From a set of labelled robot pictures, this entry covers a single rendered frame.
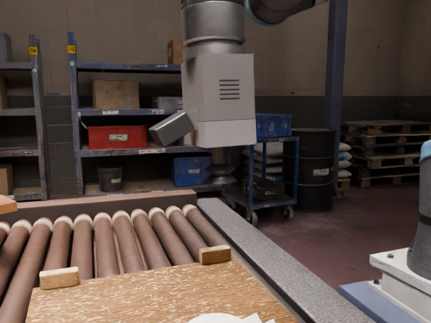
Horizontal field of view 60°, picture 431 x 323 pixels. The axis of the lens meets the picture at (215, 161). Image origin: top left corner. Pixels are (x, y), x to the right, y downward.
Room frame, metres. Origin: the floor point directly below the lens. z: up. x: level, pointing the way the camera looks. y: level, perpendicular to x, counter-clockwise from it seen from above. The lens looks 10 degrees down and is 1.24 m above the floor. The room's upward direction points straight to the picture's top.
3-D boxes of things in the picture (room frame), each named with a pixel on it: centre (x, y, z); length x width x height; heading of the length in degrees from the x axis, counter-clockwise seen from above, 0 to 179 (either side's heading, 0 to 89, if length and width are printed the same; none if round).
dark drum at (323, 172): (4.20, -1.05, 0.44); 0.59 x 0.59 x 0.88
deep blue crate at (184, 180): (4.75, 0.31, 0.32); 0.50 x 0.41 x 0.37; 104
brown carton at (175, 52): (4.71, 0.31, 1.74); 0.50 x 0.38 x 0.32; 108
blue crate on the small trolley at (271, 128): (3.80, -0.47, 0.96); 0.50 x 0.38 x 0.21; 33
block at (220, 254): (0.66, 0.00, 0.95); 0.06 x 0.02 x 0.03; 110
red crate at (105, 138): (4.46, 1.17, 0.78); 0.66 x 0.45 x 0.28; 108
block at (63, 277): (0.56, 0.25, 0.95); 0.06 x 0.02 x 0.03; 110
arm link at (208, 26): (0.47, 0.00, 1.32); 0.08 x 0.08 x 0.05
